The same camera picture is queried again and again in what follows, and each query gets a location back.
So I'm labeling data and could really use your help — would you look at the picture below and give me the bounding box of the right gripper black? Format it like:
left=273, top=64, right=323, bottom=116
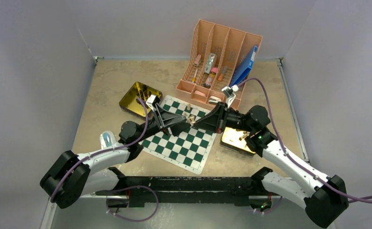
left=194, top=102, right=255, bottom=134

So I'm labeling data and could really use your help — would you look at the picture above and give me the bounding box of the gold tin with dark pieces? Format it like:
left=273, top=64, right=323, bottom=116
left=119, top=82, right=163, bottom=119

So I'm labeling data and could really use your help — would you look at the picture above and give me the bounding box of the white stapler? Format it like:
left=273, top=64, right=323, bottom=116
left=207, top=96, right=222, bottom=105

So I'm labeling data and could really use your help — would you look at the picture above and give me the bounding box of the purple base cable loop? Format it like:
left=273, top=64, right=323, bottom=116
left=105, top=185, right=160, bottom=222

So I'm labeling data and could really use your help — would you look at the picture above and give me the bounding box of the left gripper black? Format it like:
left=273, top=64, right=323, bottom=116
left=134, top=104, right=190, bottom=143

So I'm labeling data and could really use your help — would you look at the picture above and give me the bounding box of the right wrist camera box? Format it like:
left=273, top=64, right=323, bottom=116
left=221, top=84, right=239, bottom=108

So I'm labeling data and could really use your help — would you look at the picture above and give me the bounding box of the green white chess board mat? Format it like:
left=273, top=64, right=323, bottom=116
left=141, top=95, right=217, bottom=175

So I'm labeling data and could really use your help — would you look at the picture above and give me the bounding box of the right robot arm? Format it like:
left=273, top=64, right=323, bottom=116
left=193, top=102, right=349, bottom=229

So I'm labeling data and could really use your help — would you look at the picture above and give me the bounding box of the pink capped bottle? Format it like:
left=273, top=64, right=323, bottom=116
left=203, top=67, right=218, bottom=88

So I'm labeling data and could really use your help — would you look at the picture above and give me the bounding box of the grey box in organizer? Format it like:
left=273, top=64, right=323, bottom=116
left=204, top=53, right=217, bottom=74

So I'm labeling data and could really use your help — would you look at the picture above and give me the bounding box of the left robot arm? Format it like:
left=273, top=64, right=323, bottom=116
left=40, top=105, right=191, bottom=208

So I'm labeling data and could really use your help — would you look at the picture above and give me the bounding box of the pink desk organizer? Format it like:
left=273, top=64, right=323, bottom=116
left=176, top=20, right=263, bottom=109

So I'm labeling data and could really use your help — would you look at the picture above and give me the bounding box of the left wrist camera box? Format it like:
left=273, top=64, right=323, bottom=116
left=146, top=94, right=161, bottom=111

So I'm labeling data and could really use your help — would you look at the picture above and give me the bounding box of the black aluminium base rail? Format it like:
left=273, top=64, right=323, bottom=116
left=82, top=168, right=282, bottom=213

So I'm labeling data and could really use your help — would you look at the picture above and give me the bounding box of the gold tin with white pieces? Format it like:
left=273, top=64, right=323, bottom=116
left=220, top=127, right=256, bottom=157

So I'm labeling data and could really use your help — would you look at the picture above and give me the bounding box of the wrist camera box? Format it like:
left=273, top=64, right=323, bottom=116
left=221, top=84, right=239, bottom=108
left=146, top=94, right=161, bottom=111

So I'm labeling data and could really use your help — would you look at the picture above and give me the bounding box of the white blue round disc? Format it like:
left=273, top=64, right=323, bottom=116
left=99, top=131, right=116, bottom=149

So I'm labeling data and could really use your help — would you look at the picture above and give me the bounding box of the blue folder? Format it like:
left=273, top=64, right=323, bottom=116
left=229, top=45, right=258, bottom=87

